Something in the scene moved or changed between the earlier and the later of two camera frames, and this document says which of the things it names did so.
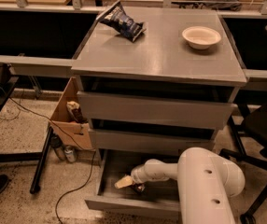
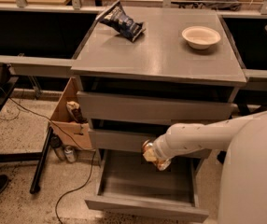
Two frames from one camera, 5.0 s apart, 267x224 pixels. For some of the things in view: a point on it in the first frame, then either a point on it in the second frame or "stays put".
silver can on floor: x=70 y=153 stays put
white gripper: x=137 y=175 to x=161 y=150
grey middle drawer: x=160 y=140 stays put
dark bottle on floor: x=56 y=143 stays put
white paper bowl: x=201 y=37 stays put
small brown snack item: x=140 y=187 to x=161 y=164
